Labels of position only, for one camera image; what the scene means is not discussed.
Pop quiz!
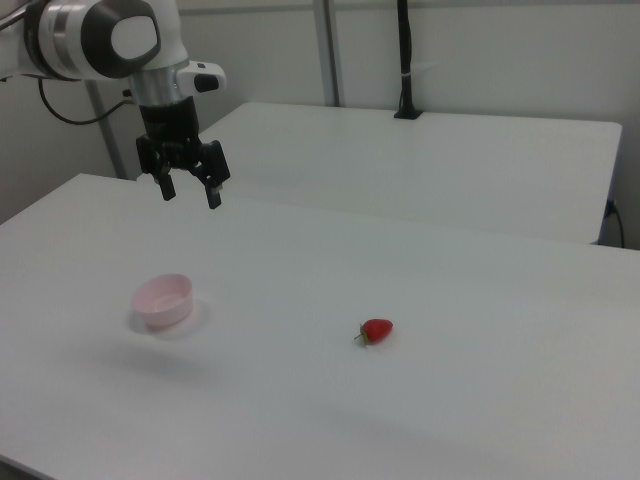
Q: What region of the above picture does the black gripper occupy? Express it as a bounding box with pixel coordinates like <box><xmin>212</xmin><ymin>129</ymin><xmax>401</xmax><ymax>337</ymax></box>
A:
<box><xmin>135</xmin><ymin>96</ymin><xmax>232</xmax><ymax>211</ymax></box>

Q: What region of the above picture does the pink plastic bowl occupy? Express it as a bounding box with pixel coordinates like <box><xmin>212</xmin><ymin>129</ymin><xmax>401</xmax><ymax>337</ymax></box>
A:
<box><xmin>131</xmin><ymin>272</ymin><xmax>195</xmax><ymax>330</ymax></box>

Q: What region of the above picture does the red toy strawberry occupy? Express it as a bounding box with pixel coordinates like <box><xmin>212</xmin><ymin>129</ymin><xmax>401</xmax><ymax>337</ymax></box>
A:
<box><xmin>354</xmin><ymin>318</ymin><xmax>395</xmax><ymax>347</ymax></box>

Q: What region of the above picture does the white side table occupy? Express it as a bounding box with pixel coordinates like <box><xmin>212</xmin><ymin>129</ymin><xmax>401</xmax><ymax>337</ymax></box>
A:
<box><xmin>195</xmin><ymin>102</ymin><xmax>623</xmax><ymax>246</ymax></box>

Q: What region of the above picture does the grey metal frame post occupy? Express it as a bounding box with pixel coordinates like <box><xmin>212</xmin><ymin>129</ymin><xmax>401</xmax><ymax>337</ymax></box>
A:
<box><xmin>313</xmin><ymin>0</ymin><xmax>347</xmax><ymax>107</ymax></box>
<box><xmin>84</xmin><ymin>79</ymin><xmax>127</xmax><ymax>180</ymax></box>

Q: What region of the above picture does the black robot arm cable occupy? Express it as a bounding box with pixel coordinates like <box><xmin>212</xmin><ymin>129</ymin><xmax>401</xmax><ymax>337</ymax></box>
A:
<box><xmin>38</xmin><ymin>77</ymin><xmax>137</xmax><ymax>126</ymax></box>

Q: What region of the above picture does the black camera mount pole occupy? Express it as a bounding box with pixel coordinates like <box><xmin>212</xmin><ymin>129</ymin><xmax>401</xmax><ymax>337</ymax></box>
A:
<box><xmin>393</xmin><ymin>0</ymin><xmax>424</xmax><ymax>121</ymax></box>

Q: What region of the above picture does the black cable at table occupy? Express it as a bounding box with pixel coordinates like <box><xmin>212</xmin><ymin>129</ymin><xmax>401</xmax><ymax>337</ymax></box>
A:
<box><xmin>605</xmin><ymin>199</ymin><xmax>627</xmax><ymax>249</ymax></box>

